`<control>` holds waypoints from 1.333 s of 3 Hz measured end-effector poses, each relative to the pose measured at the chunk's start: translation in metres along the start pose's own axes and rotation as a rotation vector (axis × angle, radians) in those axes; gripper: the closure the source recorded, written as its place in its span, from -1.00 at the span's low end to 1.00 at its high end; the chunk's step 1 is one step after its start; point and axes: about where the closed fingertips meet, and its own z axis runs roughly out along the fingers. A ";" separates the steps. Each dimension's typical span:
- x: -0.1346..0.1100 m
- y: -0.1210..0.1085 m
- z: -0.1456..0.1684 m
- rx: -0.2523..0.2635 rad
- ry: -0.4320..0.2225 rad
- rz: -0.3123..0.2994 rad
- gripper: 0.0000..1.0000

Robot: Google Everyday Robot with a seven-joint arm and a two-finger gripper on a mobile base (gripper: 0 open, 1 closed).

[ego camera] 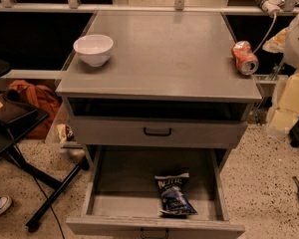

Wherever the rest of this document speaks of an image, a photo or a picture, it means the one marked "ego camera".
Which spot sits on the white ceramic bowl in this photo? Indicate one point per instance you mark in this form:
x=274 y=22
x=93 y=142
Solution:
x=94 y=49

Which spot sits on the grey drawer cabinet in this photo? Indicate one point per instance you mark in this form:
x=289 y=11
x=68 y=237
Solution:
x=163 y=65

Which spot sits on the clear plastic snack bin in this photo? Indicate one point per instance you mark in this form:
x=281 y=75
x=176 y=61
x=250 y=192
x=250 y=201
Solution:
x=60 y=132

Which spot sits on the red coke can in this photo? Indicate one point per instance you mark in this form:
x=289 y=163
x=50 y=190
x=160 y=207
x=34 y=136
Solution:
x=246 y=62

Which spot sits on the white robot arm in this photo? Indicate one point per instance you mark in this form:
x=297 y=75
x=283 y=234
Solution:
x=286 y=42

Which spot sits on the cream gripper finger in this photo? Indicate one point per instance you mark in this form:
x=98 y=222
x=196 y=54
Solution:
x=276 y=44

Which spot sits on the closed middle drawer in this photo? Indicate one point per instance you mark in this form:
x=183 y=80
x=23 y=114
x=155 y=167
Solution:
x=191 y=133

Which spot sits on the open bottom drawer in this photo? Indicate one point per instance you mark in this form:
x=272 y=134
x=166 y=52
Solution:
x=122 y=198

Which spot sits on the blue kettle chips bag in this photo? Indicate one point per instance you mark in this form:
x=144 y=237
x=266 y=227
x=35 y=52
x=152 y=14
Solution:
x=174 y=202

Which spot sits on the orange backpack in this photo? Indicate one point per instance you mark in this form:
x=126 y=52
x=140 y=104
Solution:
x=41 y=97

